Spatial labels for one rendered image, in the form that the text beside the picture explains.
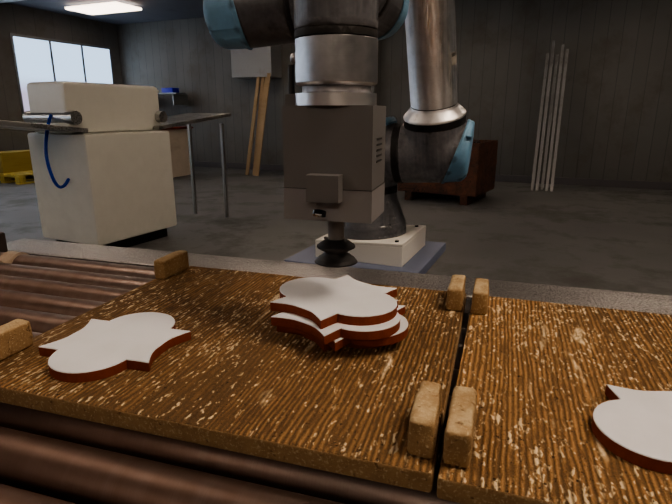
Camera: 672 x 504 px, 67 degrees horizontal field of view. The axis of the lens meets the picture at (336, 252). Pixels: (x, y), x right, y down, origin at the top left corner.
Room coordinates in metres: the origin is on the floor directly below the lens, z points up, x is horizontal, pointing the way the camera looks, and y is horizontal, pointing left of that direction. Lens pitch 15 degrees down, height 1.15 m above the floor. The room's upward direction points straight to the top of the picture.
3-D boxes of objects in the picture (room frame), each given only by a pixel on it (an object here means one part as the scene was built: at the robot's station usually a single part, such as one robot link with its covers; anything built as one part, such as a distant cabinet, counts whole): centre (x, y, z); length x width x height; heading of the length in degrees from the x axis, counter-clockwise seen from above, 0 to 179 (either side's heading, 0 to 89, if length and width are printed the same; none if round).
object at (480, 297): (0.56, -0.17, 0.95); 0.06 x 0.02 x 0.03; 162
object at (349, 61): (0.49, 0.00, 1.19); 0.08 x 0.08 x 0.05
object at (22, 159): (9.26, 5.35, 0.25); 1.37 x 0.94 x 0.50; 157
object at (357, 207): (0.48, 0.01, 1.12); 0.10 x 0.09 x 0.16; 164
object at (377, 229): (1.05, -0.07, 0.96); 0.15 x 0.15 x 0.10
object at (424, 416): (0.31, -0.06, 0.95); 0.06 x 0.02 x 0.03; 163
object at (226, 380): (0.50, 0.08, 0.93); 0.41 x 0.35 x 0.02; 73
